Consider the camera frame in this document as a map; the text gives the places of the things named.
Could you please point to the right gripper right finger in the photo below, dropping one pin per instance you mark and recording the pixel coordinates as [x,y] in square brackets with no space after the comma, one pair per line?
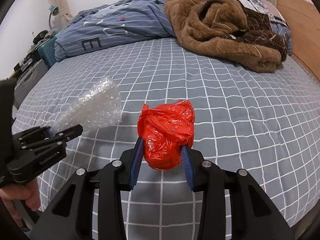
[253,214]

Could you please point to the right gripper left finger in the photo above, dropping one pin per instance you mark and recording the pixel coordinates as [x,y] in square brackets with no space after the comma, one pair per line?
[69,214]

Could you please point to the bubble wrap roll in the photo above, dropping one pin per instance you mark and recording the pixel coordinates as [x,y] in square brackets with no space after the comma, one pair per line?
[96,108]

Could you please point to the red plastic bag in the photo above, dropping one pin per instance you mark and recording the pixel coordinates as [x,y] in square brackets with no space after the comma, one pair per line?
[165,129]

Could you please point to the person's left hand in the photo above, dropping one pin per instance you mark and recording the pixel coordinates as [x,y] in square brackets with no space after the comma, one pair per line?
[28,192]

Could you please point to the grey suitcase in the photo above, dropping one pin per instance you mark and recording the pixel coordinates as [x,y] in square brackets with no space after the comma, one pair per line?
[28,80]

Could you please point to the grey checked bed sheet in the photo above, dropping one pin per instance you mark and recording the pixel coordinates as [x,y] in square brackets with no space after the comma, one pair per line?
[265,123]

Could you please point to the teal suitcase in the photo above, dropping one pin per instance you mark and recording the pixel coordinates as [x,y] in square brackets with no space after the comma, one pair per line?
[46,50]

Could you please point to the blue desk lamp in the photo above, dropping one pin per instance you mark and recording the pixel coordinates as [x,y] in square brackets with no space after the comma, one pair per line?
[54,10]

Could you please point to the blue striped duvet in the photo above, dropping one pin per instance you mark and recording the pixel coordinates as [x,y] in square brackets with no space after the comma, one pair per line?
[123,22]

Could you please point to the brown fleece blanket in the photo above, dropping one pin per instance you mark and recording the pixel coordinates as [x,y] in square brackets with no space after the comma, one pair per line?
[227,29]

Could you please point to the wooden headboard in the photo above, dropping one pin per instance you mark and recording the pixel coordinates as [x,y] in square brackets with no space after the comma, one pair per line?
[303,20]

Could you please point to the patterned pillow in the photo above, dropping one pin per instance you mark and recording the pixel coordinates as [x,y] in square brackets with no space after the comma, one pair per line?
[278,23]

